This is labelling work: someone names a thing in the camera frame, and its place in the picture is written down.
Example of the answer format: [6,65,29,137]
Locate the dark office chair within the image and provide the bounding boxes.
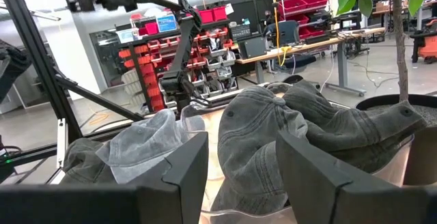
[265,20,318,76]

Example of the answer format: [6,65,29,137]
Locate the green leafy plant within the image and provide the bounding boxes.
[311,0,437,102]

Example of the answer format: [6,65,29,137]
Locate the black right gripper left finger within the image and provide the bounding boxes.
[0,131,210,224]

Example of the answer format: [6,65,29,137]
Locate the black aluminium frame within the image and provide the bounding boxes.
[0,0,148,188]

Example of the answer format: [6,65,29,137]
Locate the orange shop vacuum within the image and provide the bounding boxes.
[408,18,437,65]

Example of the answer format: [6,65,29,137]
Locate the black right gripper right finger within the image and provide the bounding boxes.
[275,130,437,224]

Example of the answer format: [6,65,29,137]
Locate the black equipment box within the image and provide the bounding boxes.
[236,33,268,61]

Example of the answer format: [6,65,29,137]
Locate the rack with large red bins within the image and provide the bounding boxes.
[277,0,330,44]

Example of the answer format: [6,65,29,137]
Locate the yellow hanging cable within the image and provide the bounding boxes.
[270,0,292,67]

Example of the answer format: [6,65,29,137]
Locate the wooden workbench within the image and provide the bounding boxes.
[234,27,387,98]

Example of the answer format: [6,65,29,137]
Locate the blue white sign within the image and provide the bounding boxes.
[156,13,179,33]

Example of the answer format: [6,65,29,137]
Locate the shelf with small red bins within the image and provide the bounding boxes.
[115,4,240,115]

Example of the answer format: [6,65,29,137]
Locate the clear plastic bin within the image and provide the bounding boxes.
[199,128,417,224]
[178,104,208,140]

